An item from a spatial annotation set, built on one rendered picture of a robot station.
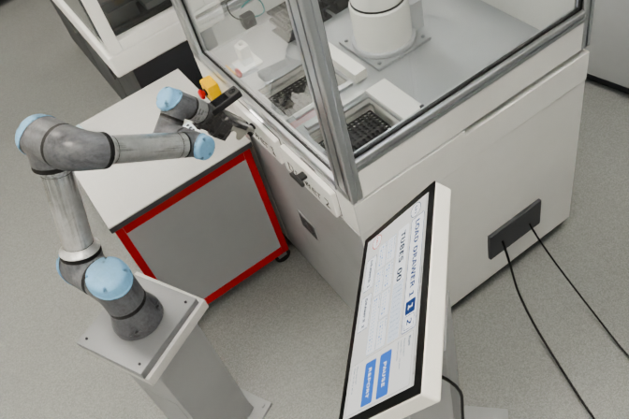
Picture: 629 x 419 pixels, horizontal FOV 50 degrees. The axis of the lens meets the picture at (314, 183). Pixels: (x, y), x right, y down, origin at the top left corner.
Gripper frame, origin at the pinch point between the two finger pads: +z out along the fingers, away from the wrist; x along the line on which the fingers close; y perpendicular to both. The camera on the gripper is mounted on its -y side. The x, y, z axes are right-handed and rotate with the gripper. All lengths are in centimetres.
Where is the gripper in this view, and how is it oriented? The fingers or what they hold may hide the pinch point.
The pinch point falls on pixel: (249, 125)
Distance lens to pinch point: 227.4
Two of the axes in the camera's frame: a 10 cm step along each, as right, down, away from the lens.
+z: 6.3, 2.3, 7.4
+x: 5.5, 5.4, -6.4
